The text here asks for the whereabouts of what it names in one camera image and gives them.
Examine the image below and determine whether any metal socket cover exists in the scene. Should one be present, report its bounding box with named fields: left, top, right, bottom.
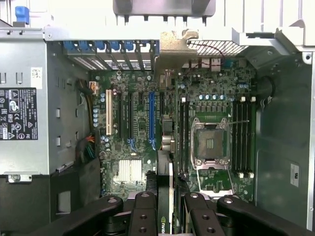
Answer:
left=196, top=167, right=235, bottom=195

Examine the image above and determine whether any silver chipset heatsink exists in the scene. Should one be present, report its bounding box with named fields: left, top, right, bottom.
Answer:
left=118, top=159, right=143, bottom=184

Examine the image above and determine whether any CPU socket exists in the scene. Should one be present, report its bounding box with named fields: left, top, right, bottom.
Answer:
left=191, top=117, right=233, bottom=170

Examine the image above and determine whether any RAM slot with black clips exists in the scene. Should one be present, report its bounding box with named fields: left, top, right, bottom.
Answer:
left=233, top=100, right=239, bottom=173
left=185, top=100, right=190, bottom=173
left=244, top=100, right=250, bottom=173

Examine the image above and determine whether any RAM slot with white clips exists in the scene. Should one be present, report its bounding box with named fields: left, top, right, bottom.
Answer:
left=249, top=96, right=256, bottom=179
left=180, top=97, right=186, bottom=173
left=238, top=96, right=245, bottom=179

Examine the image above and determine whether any green motherboard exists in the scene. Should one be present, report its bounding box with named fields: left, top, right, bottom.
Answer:
left=88, top=58, right=256, bottom=200

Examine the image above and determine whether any blue expansion slot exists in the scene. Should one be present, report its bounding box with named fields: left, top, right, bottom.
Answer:
left=148, top=90, right=156, bottom=151

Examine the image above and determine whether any white case sticker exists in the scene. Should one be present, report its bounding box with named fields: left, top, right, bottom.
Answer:
left=289, top=161, right=302, bottom=187

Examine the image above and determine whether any white expansion slot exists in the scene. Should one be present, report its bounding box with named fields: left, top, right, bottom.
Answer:
left=105, top=88, right=113, bottom=136

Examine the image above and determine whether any black plastic shroud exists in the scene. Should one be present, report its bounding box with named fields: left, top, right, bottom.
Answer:
left=0, top=157, right=101, bottom=236

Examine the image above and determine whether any open grey PC case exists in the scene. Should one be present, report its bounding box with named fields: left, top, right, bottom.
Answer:
left=0, top=19, right=315, bottom=236

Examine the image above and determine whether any black power supply label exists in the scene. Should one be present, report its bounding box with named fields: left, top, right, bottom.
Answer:
left=0, top=88, right=39, bottom=141

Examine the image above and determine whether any silver power supply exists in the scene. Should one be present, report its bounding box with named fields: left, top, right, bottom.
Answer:
left=0, top=27, right=90, bottom=177

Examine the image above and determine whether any blue case release latch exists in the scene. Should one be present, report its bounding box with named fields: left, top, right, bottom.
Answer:
left=14, top=6, right=31, bottom=26

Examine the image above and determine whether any multicolour power cable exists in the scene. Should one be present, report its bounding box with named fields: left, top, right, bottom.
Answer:
left=75, top=134, right=99, bottom=169

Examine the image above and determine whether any yellow black power cable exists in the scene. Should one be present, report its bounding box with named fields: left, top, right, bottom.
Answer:
left=75, top=78, right=99, bottom=130

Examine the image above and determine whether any red black twisted wire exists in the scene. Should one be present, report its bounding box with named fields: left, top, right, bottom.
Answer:
left=187, top=40, right=226, bottom=69

